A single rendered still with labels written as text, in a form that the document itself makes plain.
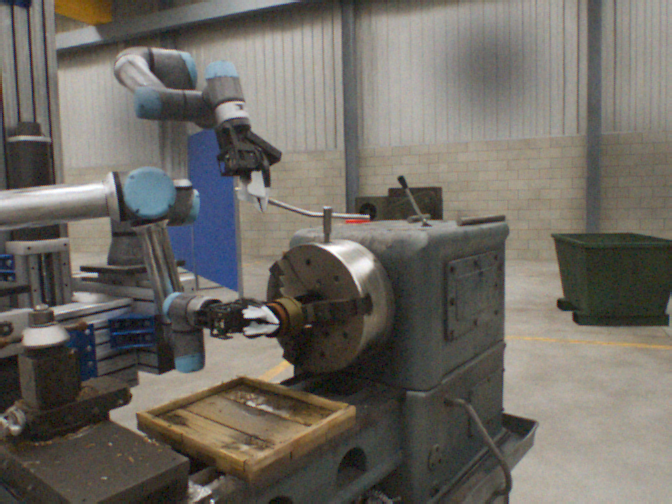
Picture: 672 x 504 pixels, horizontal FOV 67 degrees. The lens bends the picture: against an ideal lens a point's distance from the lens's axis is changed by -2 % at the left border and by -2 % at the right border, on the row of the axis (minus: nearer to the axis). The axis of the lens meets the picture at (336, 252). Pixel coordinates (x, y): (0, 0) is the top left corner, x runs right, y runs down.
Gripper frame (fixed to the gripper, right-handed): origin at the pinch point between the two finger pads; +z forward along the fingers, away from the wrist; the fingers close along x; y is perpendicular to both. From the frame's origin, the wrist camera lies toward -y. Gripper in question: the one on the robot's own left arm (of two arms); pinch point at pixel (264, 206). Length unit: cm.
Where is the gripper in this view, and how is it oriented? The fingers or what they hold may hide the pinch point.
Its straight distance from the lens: 121.8
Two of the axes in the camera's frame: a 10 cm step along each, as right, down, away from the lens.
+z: 2.8, 9.5, -1.1
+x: 7.3, -2.8, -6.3
